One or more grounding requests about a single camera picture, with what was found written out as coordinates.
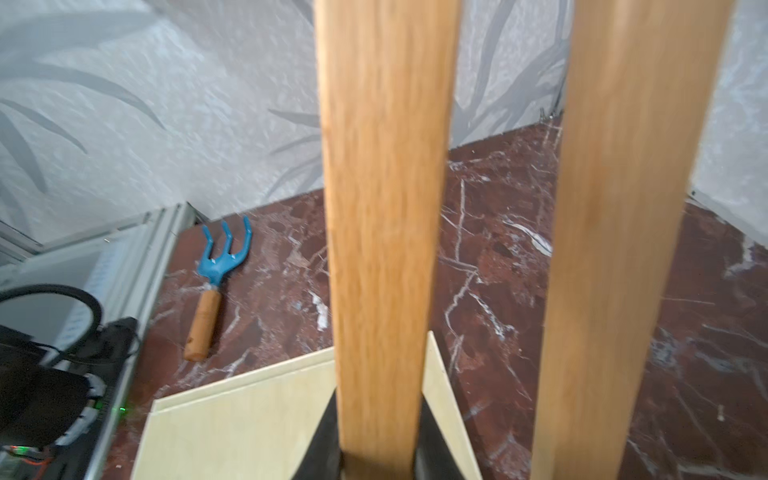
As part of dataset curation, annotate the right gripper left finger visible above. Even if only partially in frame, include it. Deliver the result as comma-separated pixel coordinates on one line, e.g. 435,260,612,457
292,391,343,480

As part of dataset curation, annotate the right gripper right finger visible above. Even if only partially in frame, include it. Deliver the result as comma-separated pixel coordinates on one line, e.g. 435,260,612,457
414,396,464,480

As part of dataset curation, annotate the wooden board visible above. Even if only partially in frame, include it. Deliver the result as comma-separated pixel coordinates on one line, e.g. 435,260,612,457
149,331,484,480
131,349,336,479

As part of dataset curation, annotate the wooden easel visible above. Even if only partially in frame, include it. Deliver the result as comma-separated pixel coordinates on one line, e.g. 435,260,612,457
314,1,733,479

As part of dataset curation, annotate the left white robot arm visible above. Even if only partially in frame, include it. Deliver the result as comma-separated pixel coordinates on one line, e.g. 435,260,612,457
1,317,138,479

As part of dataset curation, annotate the blue garden hand rake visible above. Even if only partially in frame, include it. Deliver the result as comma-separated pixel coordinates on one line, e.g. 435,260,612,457
183,217,252,362

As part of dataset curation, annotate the left black cable conduit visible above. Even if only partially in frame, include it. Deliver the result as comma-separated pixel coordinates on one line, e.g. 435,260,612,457
0,283,104,367

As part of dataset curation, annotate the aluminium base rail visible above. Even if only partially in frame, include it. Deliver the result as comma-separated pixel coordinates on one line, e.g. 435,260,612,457
1,203,198,479

